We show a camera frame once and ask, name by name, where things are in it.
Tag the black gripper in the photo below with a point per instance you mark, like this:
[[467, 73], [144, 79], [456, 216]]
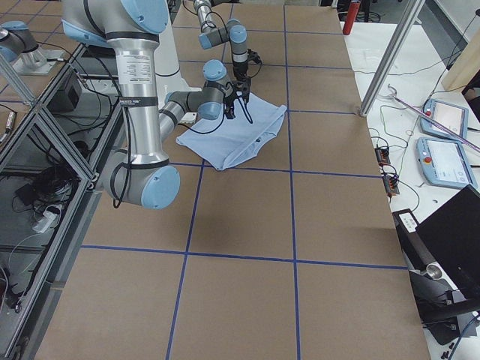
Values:
[[229, 102], [240, 70]]

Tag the light blue t-shirt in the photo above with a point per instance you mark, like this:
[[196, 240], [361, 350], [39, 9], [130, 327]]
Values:
[[227, 143]]

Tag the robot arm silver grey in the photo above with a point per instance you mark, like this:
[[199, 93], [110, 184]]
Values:
[[141, 174], [232, 32]]

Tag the red cylinder bottle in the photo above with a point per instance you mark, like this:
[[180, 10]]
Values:
[[351, 15]]

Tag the reacher grabber stick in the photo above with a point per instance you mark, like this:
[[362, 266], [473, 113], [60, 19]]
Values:
[[394, 95]]

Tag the blue teach pendant near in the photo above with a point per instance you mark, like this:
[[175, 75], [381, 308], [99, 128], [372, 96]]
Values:
[[444, 163]]

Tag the blue teach pendant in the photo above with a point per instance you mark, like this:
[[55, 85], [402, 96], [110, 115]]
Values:
[[451, 116], [444, 163]]

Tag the blue teach pendant far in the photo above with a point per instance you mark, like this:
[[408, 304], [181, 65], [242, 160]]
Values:
[[451, 116]]

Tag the black laptop on stand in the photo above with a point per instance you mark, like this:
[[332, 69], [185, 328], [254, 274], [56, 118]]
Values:
[[443, 253]]

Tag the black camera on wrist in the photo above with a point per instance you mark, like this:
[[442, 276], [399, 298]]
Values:
[[243, 89], [253, 57]]

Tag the white robot mounting base plate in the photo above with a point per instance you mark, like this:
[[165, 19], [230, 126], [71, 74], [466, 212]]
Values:
[[167, 69]]

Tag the aluminium frame post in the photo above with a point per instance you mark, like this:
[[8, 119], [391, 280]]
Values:
[[400, 34]]

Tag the aluminium frame rack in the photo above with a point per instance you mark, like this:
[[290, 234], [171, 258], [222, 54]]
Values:
[[50, 166]]

